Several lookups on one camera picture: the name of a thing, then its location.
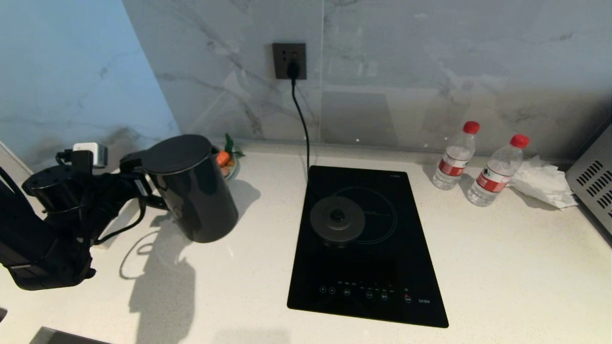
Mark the black power cord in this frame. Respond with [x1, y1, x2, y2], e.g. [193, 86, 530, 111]
[285, 61, 320, 204]

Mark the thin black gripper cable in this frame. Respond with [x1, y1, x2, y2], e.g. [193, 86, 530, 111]
[92, 196, 147, 247]

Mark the black glass induction cooktop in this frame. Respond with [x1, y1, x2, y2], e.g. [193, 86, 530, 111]
[286, 165, 449, 329]

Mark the crumpled white tissue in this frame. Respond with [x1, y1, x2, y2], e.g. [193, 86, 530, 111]
[508, 155, 579, 211]

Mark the silver vented appliance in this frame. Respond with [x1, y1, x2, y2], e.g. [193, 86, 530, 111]
[564, 120, 612, 237]

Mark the red-capped water bottle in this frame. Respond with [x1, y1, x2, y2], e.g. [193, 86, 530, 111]
[432, 121, 481, 191]
[466, 134, 531, 207]

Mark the dark grey wall socket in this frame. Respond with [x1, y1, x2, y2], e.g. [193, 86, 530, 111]
[272, 43, 307, 80]

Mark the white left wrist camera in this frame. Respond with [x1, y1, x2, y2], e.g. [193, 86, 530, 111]
[71, 142, 109, 169]

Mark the round grey kettle base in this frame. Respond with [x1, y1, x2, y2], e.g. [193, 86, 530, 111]
[309, 195, 367, 247]

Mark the black electric kettle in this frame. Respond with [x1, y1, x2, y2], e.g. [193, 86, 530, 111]
[120, 134, 239, 244]

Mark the orange toy carrot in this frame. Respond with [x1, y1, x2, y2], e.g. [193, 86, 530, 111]
[217, 133, 246, 167]

